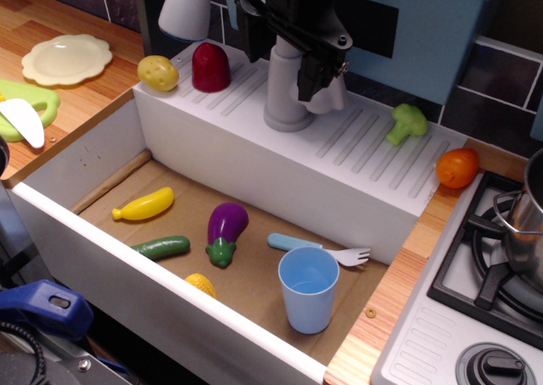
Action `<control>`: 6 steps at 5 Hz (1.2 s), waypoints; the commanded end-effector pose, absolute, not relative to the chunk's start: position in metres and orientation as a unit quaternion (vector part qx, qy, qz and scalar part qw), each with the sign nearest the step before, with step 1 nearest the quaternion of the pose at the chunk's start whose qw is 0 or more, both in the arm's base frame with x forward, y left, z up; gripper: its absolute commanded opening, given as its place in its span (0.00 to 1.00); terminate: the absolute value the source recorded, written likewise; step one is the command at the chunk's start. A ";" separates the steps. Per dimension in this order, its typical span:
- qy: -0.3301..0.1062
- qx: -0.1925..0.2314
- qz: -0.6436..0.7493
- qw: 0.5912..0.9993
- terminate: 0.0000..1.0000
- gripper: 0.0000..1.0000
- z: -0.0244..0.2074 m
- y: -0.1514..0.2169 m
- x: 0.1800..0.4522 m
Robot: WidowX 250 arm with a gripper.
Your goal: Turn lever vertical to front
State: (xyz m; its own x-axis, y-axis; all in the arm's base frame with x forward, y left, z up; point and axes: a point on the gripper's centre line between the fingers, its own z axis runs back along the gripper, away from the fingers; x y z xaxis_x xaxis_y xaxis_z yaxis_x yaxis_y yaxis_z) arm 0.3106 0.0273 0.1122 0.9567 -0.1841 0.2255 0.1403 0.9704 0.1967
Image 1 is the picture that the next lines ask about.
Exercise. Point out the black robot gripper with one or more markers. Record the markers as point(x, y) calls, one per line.
point(312, 26)

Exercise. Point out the grey toy faucet lever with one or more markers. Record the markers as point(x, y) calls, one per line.
point(331, 98)

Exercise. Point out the grey toy faucet base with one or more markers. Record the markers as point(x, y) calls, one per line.
point(283, 110)

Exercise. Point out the dark red toy strawberry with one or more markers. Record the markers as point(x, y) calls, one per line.
point(211, 69)

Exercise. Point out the white faucet spout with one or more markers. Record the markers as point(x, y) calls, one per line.
point(185, 20)

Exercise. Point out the light blue plastic bin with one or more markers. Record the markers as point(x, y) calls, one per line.
point(415, 46)

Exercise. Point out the yellow toy potato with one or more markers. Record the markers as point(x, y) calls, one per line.
point(158, 72)

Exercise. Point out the green toy broccoli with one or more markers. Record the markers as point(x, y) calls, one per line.
point(410, 121)

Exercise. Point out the purple toy eggplant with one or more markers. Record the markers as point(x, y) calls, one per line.
point(226, 223)

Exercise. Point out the yellow toy banana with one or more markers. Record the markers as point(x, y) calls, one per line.
point(147, 206)

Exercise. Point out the white toy sink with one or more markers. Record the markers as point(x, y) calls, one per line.
point(338, 178)

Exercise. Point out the orange toy fruit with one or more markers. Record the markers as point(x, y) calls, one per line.
point(457, 168)

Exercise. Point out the pale yellow scalloped plate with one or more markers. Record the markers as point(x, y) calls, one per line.
point(66, 60)

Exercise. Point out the light blue plastic cup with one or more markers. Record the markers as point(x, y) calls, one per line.
point(309, 278)

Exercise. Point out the green toy cucumber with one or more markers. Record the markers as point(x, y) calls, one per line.
point(161, 248)

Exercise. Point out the yellow toy corn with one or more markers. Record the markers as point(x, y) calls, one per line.
point(202, 283)

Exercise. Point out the green plastic cutting board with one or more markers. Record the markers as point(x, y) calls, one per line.
point(44, 101)

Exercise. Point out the white plastic toy knife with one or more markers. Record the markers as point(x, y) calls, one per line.
point(25, 120)

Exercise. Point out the steel cooking pot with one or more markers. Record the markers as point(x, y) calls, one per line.
point(520, 212)

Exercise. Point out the black stove grate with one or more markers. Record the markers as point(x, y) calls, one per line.
point(474, 278)

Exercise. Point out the grey toy stove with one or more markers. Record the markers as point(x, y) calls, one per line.
point(470, 319)

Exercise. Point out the blue clamp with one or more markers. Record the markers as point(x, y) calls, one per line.
point(49, 307)

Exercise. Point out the black stove knob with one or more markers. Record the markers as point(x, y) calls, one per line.
point(493, 364)

